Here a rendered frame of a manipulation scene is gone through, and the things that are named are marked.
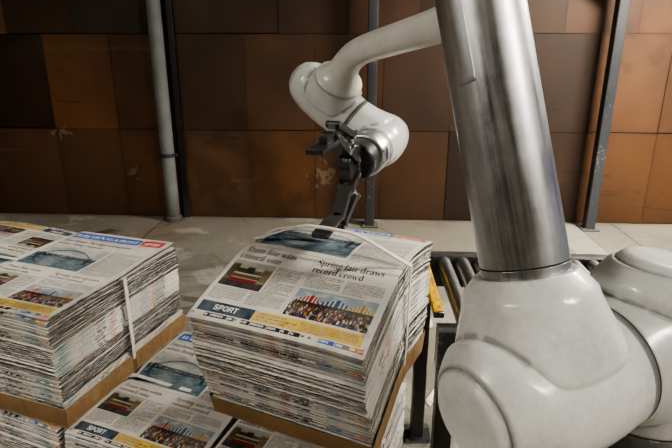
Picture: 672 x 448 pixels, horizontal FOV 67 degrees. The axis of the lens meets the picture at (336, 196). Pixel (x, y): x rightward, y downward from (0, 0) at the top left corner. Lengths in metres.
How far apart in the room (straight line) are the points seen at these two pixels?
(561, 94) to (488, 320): 4.14
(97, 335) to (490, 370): 0.81
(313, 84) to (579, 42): 3.76
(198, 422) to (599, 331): 0.77
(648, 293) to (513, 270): 0.18
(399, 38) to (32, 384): 0.93
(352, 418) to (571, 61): 4.13
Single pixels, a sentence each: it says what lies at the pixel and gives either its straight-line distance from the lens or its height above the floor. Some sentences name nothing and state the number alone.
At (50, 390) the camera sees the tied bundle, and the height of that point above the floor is 0.91.
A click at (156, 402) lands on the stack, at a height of 0.83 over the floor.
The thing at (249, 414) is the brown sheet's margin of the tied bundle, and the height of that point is 0.95.
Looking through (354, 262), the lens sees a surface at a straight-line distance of 0.83.
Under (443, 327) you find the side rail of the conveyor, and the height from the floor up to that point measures 0.80.
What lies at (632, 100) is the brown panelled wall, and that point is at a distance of 4.90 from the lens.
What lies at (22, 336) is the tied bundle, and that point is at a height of 1.02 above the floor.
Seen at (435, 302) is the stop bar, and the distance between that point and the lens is 1.50.
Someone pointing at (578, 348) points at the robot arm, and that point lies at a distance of 0.58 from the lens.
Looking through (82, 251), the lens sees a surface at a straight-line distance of 1.32.
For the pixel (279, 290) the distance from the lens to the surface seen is 0.79.
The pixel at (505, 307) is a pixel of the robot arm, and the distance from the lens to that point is 0.56.
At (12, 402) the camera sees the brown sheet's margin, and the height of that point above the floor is 0.86.
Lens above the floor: 1.53
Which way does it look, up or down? 17 degrees down
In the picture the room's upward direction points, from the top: straight up
